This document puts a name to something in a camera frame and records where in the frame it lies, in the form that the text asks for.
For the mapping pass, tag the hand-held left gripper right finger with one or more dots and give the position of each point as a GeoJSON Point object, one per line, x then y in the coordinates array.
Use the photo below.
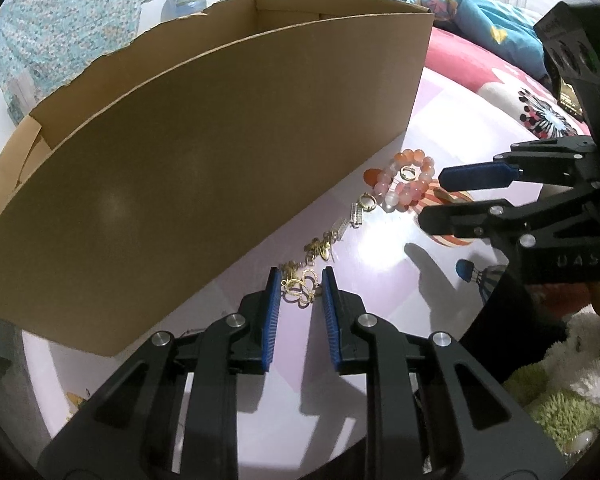
{"type": "Point", "coordinates": [331, 320]}

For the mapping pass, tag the gold butterfly earring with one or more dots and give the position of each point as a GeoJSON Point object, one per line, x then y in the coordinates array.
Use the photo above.
{"type": "Point", "coordinates": [320, 249]}
{"type": "Point", "coordinates": [300, 287]}

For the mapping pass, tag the balloon print table sheet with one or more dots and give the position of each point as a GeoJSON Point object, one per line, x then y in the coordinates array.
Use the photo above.
{"type": "Point", "coordinates": [380, 280]}

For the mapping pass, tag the gold hoop crystal earring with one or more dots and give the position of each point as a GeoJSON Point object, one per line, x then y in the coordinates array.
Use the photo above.
{"type": "Point", "coordinates": [356, 215]}

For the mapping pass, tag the blue water jug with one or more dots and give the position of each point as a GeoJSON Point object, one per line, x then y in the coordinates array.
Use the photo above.
{"type": "Point", "coordinates": [185, 0]}

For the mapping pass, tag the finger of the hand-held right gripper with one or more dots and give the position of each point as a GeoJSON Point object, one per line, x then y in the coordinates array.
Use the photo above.
{"type": "Point", "coordinates": [470, 220]}
{"type": "Point", "coordinates": [475, 176]}

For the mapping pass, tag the brown cardboard box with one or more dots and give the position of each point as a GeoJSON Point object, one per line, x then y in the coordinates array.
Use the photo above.
{"type": "Point", "coordinates": [180, 185]}

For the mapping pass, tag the dark device with lights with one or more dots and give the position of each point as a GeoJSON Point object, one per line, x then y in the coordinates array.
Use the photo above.
{"type": "Point", "coordinates": [570, 100]}

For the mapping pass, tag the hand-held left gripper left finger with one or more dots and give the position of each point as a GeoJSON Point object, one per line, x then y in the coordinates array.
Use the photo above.
{"type": "Point", "coordinates": [273, 320]}

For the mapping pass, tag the teal floral cloth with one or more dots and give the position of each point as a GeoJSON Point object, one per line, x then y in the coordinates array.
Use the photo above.
{"type": "Point", "coordinates": [65, 25]}

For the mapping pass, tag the clear crystal earring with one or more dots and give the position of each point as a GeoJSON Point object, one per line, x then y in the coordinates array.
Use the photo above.
{"type": "Point", "coordinates": [339, 229]}

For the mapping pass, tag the pink flower blanket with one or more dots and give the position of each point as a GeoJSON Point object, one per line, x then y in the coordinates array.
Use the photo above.
{"type": "Point", "coordinates": [470, 60]}

